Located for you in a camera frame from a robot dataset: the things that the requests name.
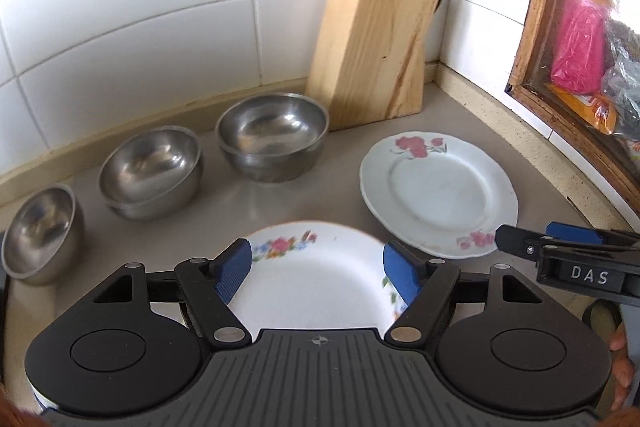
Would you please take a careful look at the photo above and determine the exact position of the large floral white plate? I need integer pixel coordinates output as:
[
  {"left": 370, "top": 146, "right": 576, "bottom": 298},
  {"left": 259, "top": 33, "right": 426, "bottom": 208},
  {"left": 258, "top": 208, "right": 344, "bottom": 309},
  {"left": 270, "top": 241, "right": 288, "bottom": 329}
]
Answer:
[{"left": 32, "top": 220, "right": 410, "bottom": 412}]

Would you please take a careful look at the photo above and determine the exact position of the steel bowl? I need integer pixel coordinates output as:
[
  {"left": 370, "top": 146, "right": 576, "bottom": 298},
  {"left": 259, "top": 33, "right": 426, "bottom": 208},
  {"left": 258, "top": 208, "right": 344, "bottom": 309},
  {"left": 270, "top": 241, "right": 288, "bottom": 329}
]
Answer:
[
  {"left": 1, "top": 184, "right": 85, "bottom": 286},
  {"left": 215, "top": 93, "right": 330, "bottom": 183},
  {"left": 98, "top": 126, "right": 204, "bottom": 221}
]

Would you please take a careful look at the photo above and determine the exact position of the person's right hand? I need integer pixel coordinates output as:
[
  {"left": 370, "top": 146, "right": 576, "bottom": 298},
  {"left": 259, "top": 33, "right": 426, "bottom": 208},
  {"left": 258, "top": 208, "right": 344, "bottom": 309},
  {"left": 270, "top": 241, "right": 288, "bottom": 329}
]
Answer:
[{"left": 608, "top": 324, "right": 636, "bottom": 412}]

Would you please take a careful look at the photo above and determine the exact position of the orange package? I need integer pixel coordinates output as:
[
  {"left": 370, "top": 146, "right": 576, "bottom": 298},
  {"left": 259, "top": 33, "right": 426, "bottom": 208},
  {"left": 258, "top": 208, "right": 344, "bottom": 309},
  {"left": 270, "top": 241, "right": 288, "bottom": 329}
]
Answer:
[{"left": 549, "top": 80, "right": 617, "bottom": 135}]

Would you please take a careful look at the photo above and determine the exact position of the wooden framed cabinet window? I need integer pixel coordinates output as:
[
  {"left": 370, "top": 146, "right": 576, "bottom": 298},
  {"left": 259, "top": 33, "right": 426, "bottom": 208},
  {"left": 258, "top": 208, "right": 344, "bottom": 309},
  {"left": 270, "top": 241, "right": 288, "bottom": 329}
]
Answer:
[{"left": 507, "top": 0, "right": 639, "bottom": 211}]

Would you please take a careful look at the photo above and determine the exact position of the pink plastic bag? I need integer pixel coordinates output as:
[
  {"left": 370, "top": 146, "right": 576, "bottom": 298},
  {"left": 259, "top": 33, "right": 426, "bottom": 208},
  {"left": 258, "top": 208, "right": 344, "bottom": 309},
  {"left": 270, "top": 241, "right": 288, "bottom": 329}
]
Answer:
[{"left": 550, "top": 0, "right": 613, "bottom": 89}]

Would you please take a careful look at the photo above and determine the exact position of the wooden knife block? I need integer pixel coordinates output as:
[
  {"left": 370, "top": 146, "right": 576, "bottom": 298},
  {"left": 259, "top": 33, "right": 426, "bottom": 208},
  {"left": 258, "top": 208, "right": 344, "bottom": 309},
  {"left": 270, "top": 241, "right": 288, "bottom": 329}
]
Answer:
[{"left": 305, "top": 0, "right": 439, "bottom": 131}]

